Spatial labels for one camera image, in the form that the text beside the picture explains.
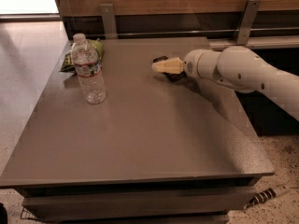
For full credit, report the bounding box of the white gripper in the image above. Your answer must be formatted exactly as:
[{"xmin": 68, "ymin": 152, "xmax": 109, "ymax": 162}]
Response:
[{"xmin": 152, "ymin": 49, "xmax": 212, "ymax": 79}]

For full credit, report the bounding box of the black rxbar chocolate bar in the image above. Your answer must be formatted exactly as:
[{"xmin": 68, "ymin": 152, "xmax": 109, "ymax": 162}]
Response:
[{"xmin": 151, "ymin": 56, "xmax": 186, "ymax": 82}]

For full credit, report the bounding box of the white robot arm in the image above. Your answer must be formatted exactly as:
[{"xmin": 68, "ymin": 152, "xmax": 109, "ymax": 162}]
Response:
[{"xmin": 151, "ymin": 46, "xmax": 299, "ymax": 120}]

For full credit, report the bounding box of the grey table with drawers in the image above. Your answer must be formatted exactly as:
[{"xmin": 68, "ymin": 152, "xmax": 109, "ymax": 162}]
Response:
[{"xmin": 1, "ymin": 37, "xmax": 274, "ymax": 224}]

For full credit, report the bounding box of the clear plastic water bottle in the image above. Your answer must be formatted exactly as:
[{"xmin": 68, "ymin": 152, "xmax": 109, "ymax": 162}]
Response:
[{"xmin": 71, "ymin": 34, "xmax": 107, "ymax": 105}]

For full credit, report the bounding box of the green snack bag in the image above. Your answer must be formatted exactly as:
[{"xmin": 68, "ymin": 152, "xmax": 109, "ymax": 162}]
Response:
[{"xmin": 60, "ymin": 38, "xmax": 104, "ymax": 74}]

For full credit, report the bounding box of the black white power strip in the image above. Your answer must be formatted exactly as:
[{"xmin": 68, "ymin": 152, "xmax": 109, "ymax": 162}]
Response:
[{"xmin": 244, "ymin": 185, "xmax": 290, "ymax": 209}]

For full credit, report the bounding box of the left metal wall bracket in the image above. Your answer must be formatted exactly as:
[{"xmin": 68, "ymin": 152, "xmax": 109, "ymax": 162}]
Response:
[{"xmin": 100, "ymin": 3, "xmax": 118, "ymax": 39}]

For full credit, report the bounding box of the metal wall bracket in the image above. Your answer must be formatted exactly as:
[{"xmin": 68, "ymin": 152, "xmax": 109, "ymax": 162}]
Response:
[
  {"xmin": 100, "ymin": 3, "xmax": 118, "ymax": 39},
  {"xmin": 235, "ymin": 0, "xmax": 262, "ymax": 46}
]

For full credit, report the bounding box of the right metal wall bracket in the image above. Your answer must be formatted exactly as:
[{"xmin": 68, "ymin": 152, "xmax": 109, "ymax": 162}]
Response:
[{"xmin": 235, "ymin": 0, "xmax": 262, "ymax": 46}]

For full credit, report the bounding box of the horizontal metal rail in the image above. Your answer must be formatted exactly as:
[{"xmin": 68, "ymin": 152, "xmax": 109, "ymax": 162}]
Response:
[{"xmin": 73, "ymin": 25, "xmax": 299, "ymax": 39}]

